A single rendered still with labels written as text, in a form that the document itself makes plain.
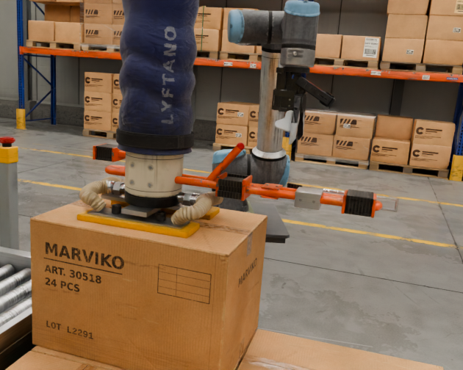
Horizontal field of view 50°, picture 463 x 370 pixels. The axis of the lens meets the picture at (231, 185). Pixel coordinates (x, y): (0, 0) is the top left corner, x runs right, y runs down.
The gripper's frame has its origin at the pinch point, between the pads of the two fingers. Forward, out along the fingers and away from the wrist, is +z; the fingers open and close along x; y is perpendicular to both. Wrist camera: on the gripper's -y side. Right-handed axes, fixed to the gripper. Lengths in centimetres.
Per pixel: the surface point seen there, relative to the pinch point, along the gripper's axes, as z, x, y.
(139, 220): 24.6, 13.0, 39.9
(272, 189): 12.8, 3.6, 5.0
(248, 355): 67, -2, 9
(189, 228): 25.2, 11.4, 25.4
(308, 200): 14.6, 3.6, -5.1
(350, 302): 117, -177, -19
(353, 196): 11.9, 4.2, -16.8
